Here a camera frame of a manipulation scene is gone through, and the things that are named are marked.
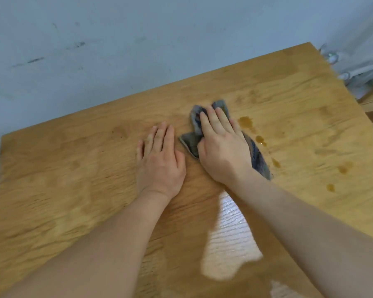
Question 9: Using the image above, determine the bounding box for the person's right hand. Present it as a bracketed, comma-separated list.
[197, 103, 256, 185]

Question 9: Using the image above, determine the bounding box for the grey striped cleaning cloth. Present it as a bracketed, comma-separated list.
[179, 100, 273, 181]

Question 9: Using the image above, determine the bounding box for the person's right forearm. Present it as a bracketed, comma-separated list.
[227, 170, 373, 298]

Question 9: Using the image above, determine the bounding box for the person's left hand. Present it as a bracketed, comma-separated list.
[136, 122, 187, 201]

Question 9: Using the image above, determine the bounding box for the white wall pipe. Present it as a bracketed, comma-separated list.
[318, 43, 373, 100]

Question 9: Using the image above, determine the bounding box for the person's left forearm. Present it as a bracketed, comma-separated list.
[3, 190, 172, 298]

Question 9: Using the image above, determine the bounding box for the wooden table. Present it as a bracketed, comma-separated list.
[0, 41, 373, 298]

